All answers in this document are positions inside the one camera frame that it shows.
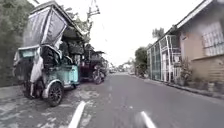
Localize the dark red tricycle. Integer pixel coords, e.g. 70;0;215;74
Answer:
79;43;108;85

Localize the dark green tree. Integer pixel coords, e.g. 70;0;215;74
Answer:
134;46;149;79

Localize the grey asphalt road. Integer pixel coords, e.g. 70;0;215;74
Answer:
0;72;224;128

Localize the utility pole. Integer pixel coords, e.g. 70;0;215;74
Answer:
85;0;101;44

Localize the teal covered tricycle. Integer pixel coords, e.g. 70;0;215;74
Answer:
12;0;86;108

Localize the robot's own part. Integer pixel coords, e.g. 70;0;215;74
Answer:
140;110;157;128
68;100;87;128

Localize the concrete kerb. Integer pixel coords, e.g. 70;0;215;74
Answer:
128;73;224;101

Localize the beige house with barred window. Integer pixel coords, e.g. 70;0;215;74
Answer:
170;0;224;88

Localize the row of potted plants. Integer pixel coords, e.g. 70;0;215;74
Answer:
174;59;224;95

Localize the large green tree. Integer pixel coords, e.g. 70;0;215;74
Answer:
0;0;36;88

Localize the white framed glass enclosure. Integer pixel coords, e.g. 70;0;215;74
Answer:
146;34;183;84

